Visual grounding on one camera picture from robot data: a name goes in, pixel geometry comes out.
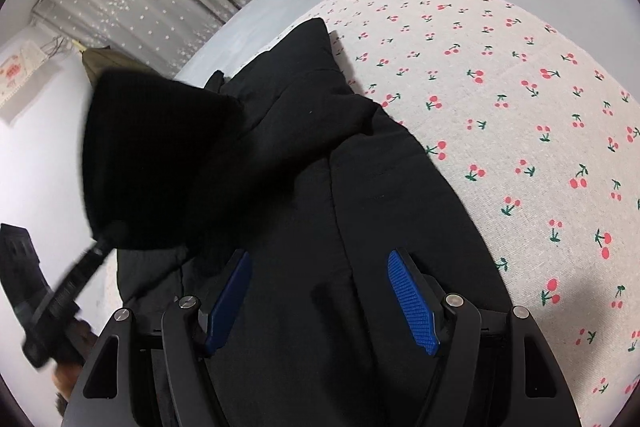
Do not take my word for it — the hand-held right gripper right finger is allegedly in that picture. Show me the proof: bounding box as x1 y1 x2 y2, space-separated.
387 249 583 427

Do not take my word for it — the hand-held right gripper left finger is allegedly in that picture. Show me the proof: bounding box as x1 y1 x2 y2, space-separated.
62 251 252 427

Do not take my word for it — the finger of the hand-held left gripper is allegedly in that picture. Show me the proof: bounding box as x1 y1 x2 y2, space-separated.
52 234 117 308

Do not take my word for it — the black padded jacket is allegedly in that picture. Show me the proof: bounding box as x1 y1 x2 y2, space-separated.
81 18 546 427

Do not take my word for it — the person's left hand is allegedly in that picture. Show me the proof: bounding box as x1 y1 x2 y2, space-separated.
54 319 98 390

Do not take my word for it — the cherry print blanket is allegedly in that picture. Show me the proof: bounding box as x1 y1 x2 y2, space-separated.
300 0 640 427

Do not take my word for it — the olive green hanging jacket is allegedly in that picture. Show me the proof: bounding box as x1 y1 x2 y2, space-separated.
86 48 133 85

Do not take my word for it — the grey bed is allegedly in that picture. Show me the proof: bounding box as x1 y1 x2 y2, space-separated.
177 0 640 80

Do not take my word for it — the floral wall hanging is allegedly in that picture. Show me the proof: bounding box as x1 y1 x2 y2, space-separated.
0 41 66 122

